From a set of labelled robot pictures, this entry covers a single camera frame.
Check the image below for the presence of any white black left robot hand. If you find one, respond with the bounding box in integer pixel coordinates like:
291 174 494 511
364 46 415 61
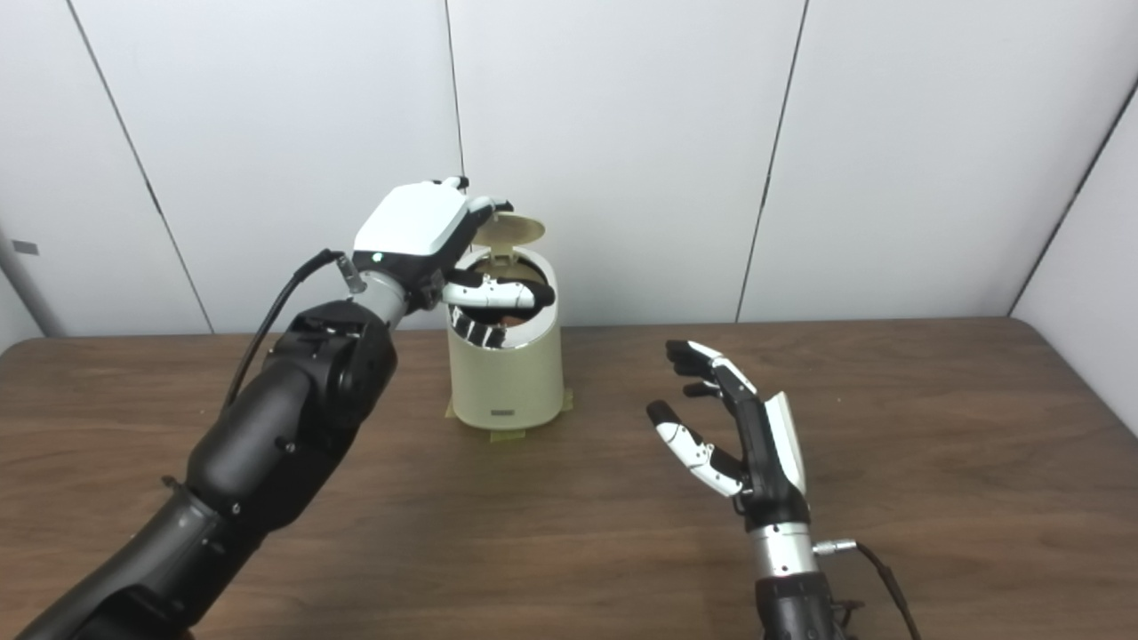
353 176 557 313

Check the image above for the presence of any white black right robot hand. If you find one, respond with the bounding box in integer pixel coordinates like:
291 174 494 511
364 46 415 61
646 340 812 532

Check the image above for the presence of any cream round bin lid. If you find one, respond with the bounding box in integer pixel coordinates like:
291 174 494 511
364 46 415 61
469 212 547 264

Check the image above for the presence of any cream-colored round bin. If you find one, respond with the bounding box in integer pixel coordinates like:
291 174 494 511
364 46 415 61
445 247 565 432

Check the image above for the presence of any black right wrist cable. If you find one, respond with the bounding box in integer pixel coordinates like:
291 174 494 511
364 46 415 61
813 538 922 640

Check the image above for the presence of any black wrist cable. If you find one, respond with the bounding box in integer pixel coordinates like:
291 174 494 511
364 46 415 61
222 249 367 410
813 538 922 640

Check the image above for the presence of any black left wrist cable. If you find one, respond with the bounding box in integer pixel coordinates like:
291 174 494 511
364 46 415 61
222 249 367 410

